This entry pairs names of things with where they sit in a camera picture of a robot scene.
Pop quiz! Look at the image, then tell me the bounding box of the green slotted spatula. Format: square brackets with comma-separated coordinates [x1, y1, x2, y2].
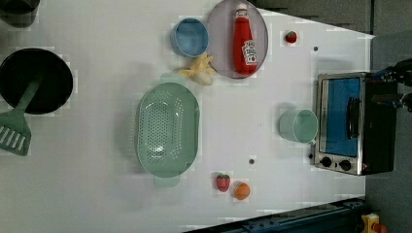
[0, 75, 43, 156]

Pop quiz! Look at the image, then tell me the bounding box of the red toy strawberry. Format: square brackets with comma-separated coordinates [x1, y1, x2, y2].
[216, 174, 230, 192]

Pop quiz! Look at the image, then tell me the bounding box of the blue plastic bowl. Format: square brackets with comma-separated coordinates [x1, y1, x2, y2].
[169, 17, 210, 57]

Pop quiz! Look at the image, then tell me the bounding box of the small red toy tomato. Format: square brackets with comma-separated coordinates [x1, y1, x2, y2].
[285, 31, 297, 44]

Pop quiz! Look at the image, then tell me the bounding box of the green oval plastic strainer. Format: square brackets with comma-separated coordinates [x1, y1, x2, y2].
[134, 73, 200, 187]

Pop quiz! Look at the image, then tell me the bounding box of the grey round plate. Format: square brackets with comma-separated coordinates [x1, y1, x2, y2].
[207, 0, 268, 79]

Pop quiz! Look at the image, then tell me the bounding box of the black pot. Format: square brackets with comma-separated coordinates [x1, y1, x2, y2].
[0, 48, 74, 115]

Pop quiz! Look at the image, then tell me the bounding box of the orange toy fruit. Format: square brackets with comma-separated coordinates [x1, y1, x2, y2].
[234, 183, 251, 200]

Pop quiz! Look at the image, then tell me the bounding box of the yellow toy banana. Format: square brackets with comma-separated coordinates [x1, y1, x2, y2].
[178, 52, 216, 86]

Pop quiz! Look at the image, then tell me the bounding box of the red ketchup bottle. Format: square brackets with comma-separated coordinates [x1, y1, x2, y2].
[232, 4, 258, 76]

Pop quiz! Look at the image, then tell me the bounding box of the black cylindrical container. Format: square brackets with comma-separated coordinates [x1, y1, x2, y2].
[0, 0, 41, 28]

